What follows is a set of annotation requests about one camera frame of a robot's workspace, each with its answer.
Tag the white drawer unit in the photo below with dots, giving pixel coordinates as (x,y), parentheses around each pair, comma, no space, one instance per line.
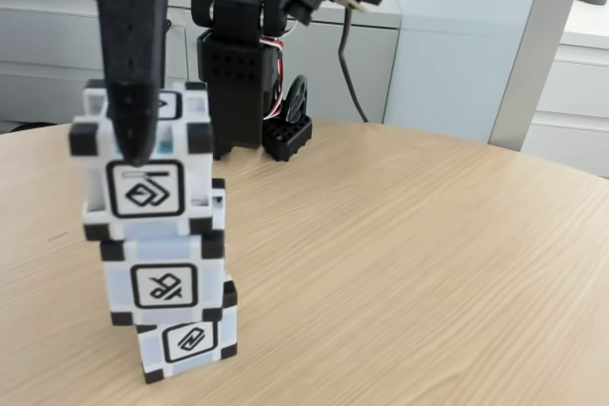
(575,92)

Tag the grey metal post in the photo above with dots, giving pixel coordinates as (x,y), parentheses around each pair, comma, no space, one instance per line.
(533,54)

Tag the black cabinet key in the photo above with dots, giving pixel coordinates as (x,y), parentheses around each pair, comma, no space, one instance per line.
(168,25)

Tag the black round knob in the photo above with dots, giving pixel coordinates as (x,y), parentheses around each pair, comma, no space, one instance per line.
(297,99)

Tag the white cube with crossed symbol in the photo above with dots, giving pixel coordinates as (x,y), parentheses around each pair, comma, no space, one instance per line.
(164,287)

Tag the white cube with bolt symbol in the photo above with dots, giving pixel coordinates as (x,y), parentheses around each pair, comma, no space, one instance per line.
(190,339)

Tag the white cube with diamond symbol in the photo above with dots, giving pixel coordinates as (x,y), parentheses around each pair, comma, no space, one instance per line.
(145,192)

